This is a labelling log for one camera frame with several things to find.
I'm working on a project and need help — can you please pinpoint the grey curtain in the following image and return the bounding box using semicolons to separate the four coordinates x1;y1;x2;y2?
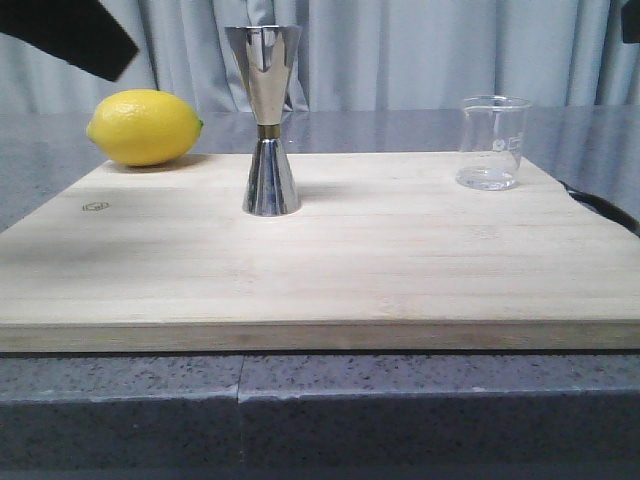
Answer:
1;1;639;113

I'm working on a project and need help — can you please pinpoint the yellow lemon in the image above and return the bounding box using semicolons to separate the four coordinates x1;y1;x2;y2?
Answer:
86;89;203;167

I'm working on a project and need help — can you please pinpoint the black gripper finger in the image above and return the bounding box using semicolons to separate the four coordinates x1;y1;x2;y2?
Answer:
621;0;640;44
1;0;139;82

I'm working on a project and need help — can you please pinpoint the black cutting board handle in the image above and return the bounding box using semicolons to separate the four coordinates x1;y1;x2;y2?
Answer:
559;181;639;237

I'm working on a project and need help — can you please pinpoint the clear glass beaker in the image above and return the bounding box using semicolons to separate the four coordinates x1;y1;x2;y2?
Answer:
455;95;531;191

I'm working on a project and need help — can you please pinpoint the steel double jigger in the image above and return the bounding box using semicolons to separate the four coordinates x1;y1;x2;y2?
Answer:
225;25;301;217

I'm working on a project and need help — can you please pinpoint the wooden cutting board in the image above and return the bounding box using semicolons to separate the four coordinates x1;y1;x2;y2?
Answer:
1;152;639;352

